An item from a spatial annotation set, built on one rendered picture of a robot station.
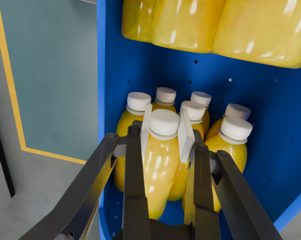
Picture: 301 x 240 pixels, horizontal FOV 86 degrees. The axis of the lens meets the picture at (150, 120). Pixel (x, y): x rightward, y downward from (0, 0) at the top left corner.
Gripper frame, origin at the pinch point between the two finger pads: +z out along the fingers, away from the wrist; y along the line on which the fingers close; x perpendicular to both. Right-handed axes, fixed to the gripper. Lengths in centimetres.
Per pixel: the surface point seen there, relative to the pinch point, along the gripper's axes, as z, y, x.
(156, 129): 1.2, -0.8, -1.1
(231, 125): 3.7, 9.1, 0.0
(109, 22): 4.9, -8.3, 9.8
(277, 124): 7.9, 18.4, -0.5
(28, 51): 116, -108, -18
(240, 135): 3.0, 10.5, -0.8
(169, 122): 1.0, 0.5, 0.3
